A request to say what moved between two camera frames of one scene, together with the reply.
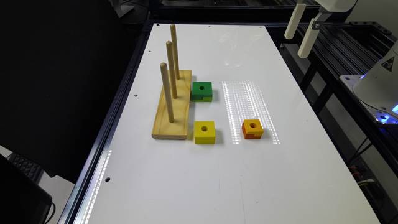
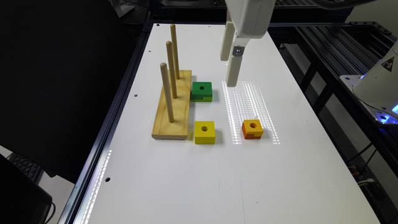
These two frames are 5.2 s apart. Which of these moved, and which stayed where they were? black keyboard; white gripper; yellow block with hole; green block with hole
Moved: white gripper
Stayed: green block with hole; yellow block with hole; black keyboard
